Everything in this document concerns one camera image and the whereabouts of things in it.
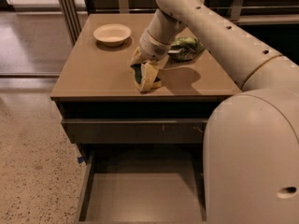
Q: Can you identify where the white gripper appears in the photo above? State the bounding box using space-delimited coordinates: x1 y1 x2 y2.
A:
128 29 172 93

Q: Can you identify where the green and yellow sponge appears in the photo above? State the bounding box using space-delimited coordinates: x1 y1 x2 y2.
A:
130 63 163 90

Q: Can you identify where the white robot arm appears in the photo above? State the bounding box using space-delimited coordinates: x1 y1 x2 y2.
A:
132 0 299 224

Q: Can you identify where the brown drawer cabinet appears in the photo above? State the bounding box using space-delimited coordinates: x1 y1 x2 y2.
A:
51 14 239 210

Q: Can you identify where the closed top drawer front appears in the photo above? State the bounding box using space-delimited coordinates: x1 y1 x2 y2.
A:
62 119 207 145

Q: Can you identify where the open middle drawer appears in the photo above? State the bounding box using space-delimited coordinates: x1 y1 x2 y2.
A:
74 149 206 224

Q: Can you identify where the green chip bag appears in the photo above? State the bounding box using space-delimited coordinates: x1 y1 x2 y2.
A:
168 36 205 62

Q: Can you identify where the cream round bowl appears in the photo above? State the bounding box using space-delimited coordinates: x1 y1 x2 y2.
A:
93 24 131 47

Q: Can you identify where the blue tape piece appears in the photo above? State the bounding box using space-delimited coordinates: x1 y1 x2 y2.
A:
77 157 85 163

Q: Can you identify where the wooden counter with rails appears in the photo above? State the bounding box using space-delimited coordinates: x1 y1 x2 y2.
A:
85 0 299 25

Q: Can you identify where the metal frame post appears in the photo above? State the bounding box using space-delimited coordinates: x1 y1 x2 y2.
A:
58 0 81 45

